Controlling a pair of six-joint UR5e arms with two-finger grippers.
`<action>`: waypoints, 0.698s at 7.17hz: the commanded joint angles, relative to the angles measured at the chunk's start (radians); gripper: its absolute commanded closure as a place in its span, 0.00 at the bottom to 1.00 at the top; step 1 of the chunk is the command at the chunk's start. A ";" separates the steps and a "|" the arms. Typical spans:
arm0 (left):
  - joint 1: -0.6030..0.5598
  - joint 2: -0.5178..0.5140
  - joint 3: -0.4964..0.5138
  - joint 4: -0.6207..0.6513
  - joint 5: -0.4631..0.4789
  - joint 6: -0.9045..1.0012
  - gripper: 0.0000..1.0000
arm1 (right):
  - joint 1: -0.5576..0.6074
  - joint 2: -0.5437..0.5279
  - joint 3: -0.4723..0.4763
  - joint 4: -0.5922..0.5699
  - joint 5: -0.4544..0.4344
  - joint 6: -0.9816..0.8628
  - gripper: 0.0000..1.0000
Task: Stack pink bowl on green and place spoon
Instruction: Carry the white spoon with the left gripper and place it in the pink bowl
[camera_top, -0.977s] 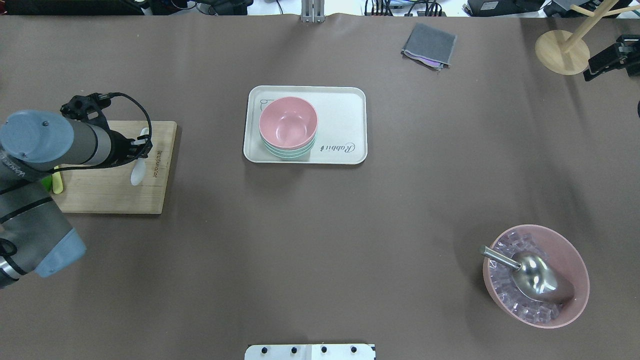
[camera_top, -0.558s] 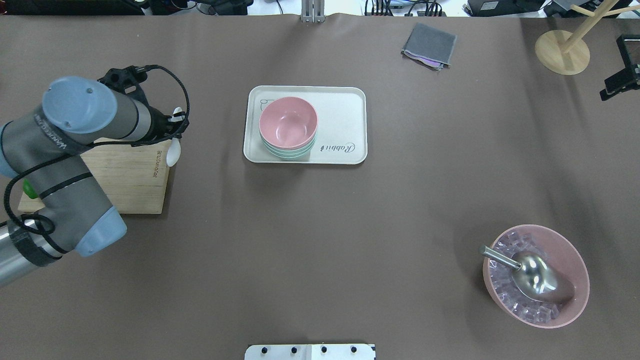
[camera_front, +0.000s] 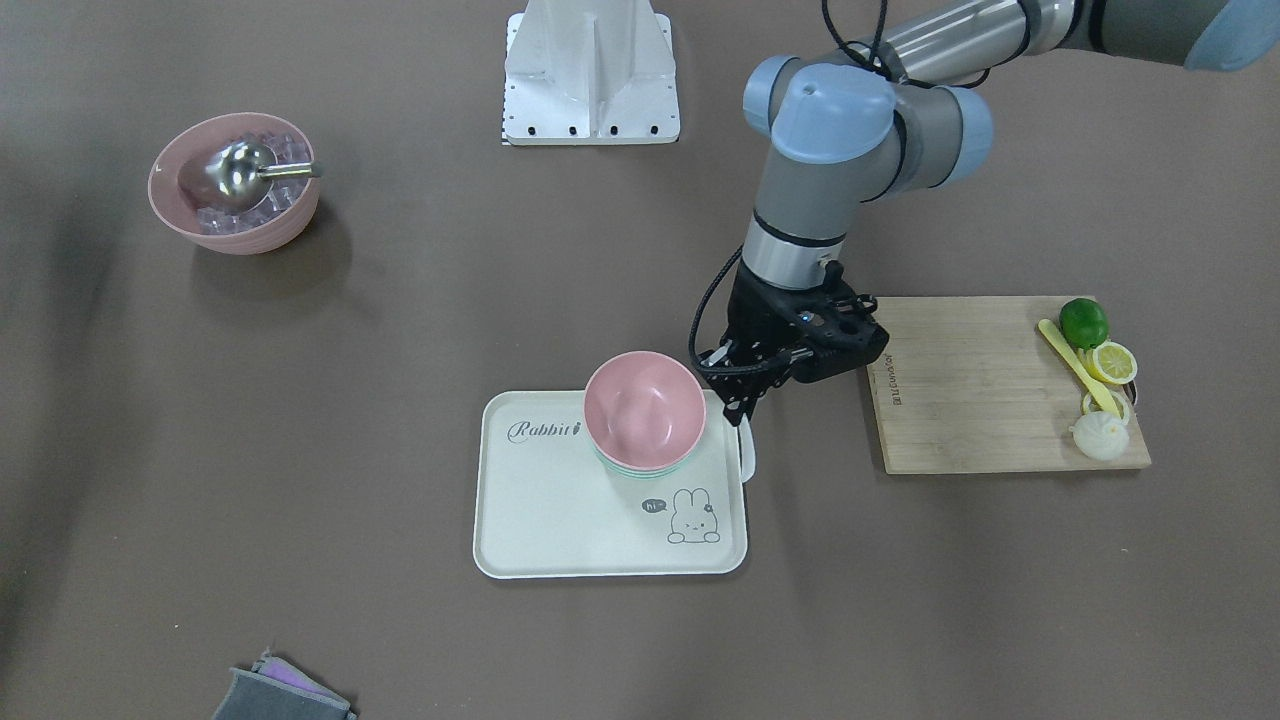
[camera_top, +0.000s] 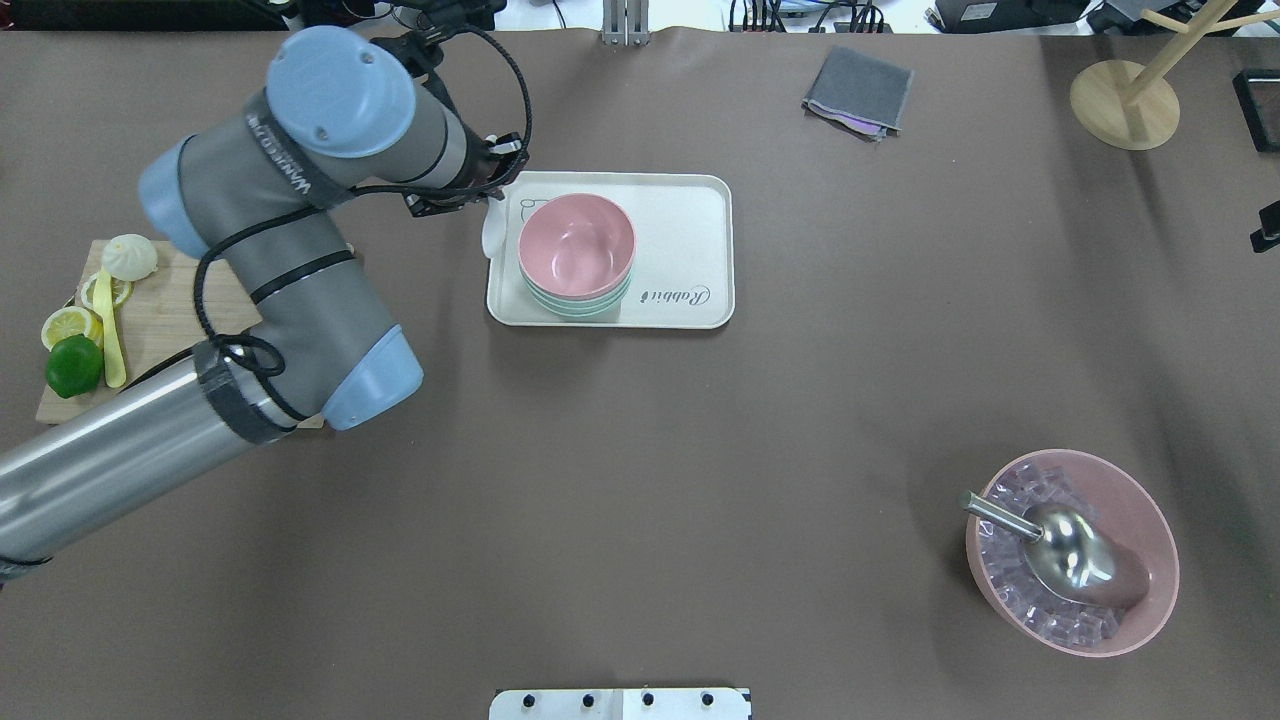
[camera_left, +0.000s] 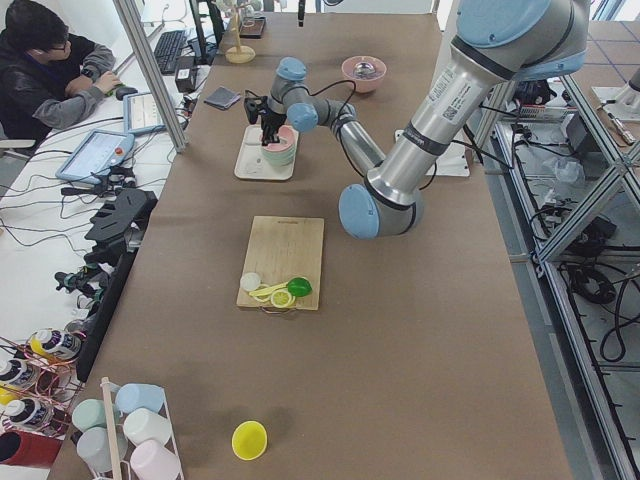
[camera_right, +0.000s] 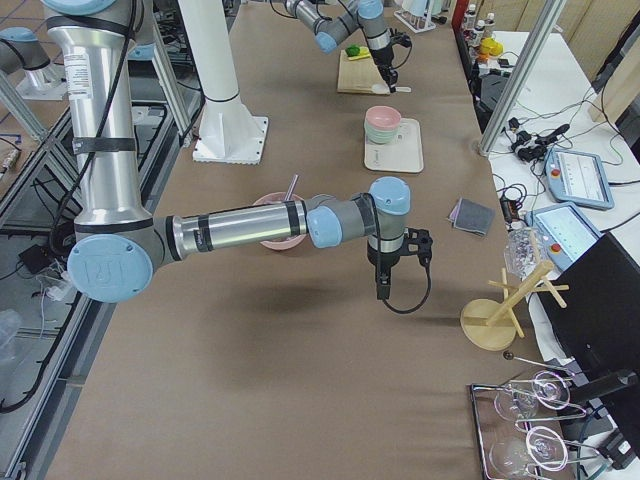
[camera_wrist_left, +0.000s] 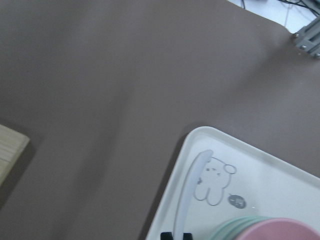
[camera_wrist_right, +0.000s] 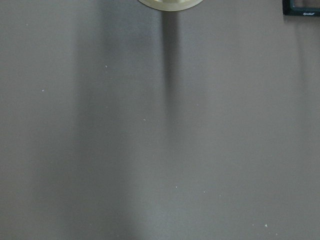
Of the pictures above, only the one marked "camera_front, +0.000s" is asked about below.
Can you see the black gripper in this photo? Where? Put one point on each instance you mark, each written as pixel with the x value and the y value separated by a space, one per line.
pixel 762 318

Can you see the white ceramic spoon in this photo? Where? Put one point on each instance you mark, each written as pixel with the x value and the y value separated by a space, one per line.
pixel 747 450

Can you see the small pink bowl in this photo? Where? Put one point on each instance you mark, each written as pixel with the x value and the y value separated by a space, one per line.
pixel 644 409

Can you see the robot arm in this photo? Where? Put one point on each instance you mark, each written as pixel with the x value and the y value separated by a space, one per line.
pixel 894 112

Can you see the large pink ice bowl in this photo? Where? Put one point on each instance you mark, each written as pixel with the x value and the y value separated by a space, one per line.
pixel 278 218

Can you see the stacked green bowls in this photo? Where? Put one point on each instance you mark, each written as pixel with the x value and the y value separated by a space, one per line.
pixel 619 470

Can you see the wooden cutting board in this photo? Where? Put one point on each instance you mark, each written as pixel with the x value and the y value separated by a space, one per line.
pixel 968 385

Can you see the cream serving tray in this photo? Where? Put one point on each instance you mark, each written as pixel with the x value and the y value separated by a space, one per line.
pixel 546 508

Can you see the green lime toy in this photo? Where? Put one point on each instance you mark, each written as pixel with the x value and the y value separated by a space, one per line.
pixel 1084 323

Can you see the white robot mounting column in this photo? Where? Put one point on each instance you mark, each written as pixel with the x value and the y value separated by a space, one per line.
pixel 582 73

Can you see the lemon slice near bun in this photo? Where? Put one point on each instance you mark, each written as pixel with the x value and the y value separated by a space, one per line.
pixel 1121 401

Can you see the lemon slice near lime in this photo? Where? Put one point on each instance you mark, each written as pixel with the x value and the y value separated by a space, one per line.
pixel 1110 363

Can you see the white steamed bun toy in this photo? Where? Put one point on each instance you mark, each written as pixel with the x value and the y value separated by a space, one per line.
pixel 1100 435

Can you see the metal ice scoop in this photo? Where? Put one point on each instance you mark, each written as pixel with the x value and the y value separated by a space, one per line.
pixel 239 176

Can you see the grey folded cloth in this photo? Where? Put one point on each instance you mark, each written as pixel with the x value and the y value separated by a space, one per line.
pixel 274 688

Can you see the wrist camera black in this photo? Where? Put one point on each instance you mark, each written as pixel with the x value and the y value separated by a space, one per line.
pixel 839 330

